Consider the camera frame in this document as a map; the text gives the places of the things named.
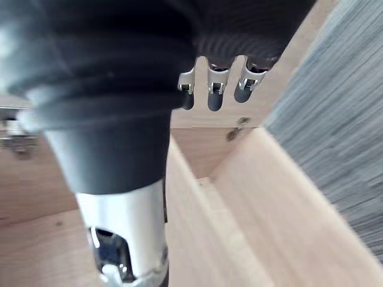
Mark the right robot hand black cloth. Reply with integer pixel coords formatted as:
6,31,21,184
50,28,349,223
0,0,318,287

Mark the silver metal door hinge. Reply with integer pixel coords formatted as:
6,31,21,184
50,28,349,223
0,106,39,161

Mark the small metal cabinet fitting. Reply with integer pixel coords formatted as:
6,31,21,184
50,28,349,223
226,117,250,142

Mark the wooden cabinet door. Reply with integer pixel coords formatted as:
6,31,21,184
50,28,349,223
0,93,104,287

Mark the light wooden cabinet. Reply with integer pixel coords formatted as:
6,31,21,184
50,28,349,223
163,0,383,287

